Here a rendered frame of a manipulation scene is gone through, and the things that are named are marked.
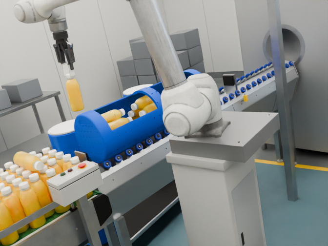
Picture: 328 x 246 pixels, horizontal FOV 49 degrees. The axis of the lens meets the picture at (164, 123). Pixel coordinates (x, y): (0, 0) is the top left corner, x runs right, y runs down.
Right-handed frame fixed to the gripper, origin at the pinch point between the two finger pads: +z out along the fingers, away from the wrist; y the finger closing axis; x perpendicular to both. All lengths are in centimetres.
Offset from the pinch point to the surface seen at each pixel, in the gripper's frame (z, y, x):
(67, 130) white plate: 45, 33, -13
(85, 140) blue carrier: 36.4, -9.5, 6.9
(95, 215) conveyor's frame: 61, -35, 31
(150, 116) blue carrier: 31, -32, -23
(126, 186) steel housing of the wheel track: 62, -30, 3
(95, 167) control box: 33, -44, 32
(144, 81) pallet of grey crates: 107, 209, -301
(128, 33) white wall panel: 45, 306, -388
